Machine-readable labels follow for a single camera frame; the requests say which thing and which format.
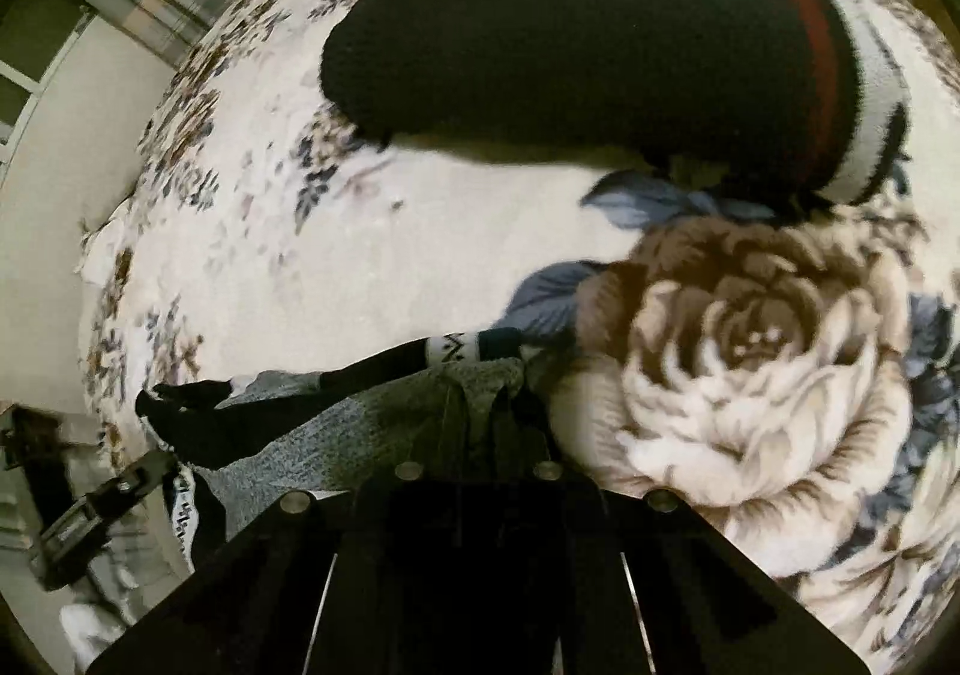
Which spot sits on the floral printed blanket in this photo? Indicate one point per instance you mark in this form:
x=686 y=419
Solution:
x=300 y=255

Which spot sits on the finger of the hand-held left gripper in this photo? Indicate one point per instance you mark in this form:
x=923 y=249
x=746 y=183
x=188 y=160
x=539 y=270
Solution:
x=135 y=476

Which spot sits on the grey knit sock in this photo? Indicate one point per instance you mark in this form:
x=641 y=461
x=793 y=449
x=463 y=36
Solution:
x=330 y=435

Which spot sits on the black white patterned garment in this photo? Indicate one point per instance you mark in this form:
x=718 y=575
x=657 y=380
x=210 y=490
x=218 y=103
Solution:
x=225 y=420

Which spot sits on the folded black garment red stripe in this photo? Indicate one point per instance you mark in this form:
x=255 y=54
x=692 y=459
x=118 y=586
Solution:
x=600 y=45

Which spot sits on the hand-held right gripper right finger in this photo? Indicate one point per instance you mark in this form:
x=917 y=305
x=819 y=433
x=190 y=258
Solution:
x=517 y=439

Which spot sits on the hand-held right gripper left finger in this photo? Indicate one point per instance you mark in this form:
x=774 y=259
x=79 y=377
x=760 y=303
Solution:
x=442 y=435

